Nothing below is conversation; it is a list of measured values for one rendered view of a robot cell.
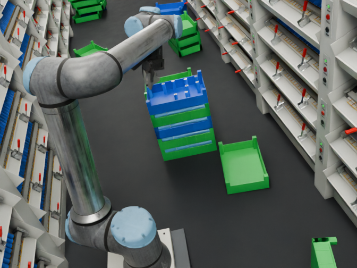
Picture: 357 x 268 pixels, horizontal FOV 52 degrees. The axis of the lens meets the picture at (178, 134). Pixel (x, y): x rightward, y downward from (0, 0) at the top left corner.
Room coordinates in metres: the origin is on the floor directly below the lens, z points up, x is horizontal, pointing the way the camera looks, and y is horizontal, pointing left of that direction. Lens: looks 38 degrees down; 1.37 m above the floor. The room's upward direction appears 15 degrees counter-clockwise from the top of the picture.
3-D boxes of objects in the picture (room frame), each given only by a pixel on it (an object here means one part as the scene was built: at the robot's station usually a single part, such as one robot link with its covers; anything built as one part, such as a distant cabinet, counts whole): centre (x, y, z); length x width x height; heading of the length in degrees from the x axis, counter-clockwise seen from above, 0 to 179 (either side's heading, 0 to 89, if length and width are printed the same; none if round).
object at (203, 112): (1.62, -0.04, 0.28); 0.30 x 0.20 x 0.08; 86
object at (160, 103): (1.62, -0.04, 0.36); 0.30 x 0.20 x 0.08; 86
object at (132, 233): (0.86, 0.25, 0.29); 0.17 x 0.15 x 0.18; 61
